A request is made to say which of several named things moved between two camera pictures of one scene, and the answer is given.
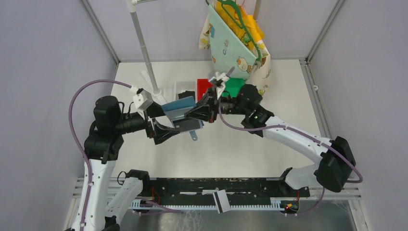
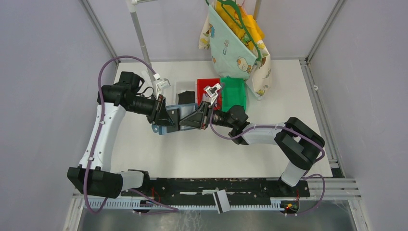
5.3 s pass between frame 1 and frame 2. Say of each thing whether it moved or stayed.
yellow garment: stayed
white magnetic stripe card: stayed
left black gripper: moved
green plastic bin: stayed
